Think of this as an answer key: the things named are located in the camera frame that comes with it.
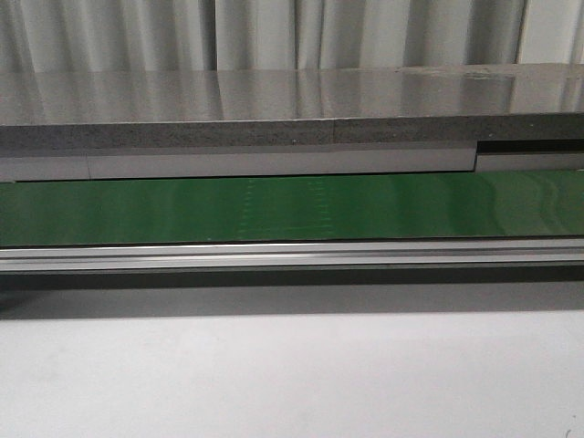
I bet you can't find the green conveyor belt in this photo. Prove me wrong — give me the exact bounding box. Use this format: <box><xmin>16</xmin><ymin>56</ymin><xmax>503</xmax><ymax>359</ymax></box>
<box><xmin>1</xmin><ymin>171</ymin><xmax>583</xmax><ymax>247</ymax></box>

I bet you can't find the grey stone counter slab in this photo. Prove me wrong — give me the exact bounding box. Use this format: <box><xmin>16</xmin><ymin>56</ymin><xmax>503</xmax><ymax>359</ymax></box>
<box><xmin>0</xmin><ymin>64</ymin><xmax>584</xmax><ymax>183</ymax></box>

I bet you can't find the white pleated curtain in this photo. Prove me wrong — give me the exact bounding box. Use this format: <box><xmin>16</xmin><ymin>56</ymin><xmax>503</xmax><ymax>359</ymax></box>
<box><xmin>1</xmin><ymin>1</ymin><xmax>583</xmax><ymax>72</ymax></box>

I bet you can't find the aluminium conveyor side rail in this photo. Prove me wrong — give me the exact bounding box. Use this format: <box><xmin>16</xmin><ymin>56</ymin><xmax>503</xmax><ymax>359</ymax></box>
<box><xmin>1</xmin><ymin>237</ymin><xmax>583</xmax><ymax>274</ymax></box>

